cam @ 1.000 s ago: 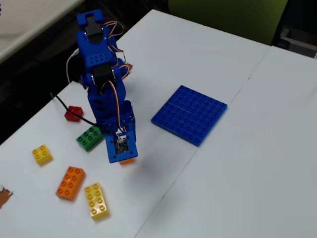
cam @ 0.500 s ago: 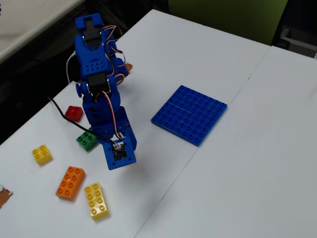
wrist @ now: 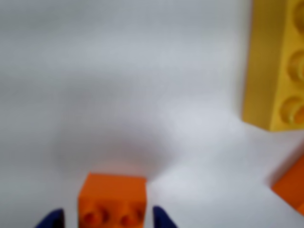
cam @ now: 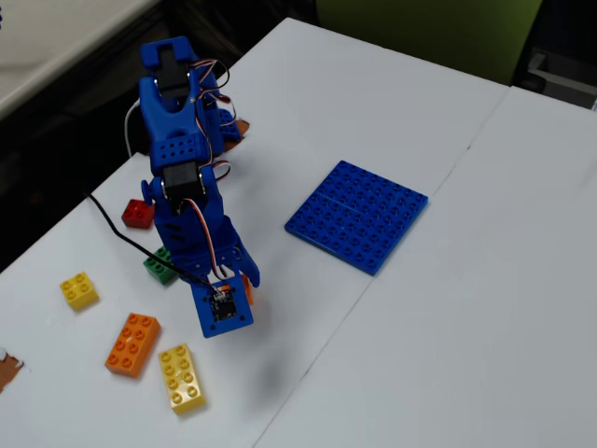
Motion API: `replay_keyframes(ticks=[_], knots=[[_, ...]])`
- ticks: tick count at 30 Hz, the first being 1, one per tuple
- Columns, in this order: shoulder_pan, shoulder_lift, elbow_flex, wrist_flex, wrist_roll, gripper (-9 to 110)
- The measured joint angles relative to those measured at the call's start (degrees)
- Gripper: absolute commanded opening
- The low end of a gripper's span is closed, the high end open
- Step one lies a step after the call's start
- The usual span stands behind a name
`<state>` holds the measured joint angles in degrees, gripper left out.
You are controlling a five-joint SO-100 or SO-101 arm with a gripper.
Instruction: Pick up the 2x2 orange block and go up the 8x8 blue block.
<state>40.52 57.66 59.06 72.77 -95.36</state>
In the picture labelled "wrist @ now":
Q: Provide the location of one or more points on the yellow 2x4 block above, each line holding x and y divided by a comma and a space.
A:
263, 71

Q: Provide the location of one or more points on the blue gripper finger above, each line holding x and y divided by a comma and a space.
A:
162, 218
52, 219

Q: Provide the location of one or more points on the orange 2x4 block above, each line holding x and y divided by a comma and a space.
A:
292, 187

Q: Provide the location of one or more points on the orange 2x2 block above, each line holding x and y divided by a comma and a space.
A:
111, 194

